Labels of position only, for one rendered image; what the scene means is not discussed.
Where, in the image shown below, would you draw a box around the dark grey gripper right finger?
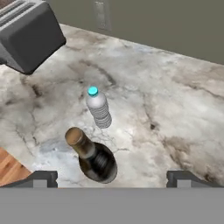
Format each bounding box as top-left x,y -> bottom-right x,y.
166,170 -> 221,188

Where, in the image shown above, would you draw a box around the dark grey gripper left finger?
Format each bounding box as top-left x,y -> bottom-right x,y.
3,171 -> 59,188

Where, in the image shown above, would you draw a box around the dark brown wine bottle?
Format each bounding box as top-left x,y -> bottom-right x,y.
64,126 -> 118,185

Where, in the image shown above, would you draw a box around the clear water bottle, cyan cap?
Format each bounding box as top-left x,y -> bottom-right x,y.
86,86 -> 113,130

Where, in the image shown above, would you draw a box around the dark grey toaster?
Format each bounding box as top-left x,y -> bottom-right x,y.
0,0 -> 67,75

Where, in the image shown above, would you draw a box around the grey wall outlet plate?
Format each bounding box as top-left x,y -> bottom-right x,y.
93,0 -> 113,32

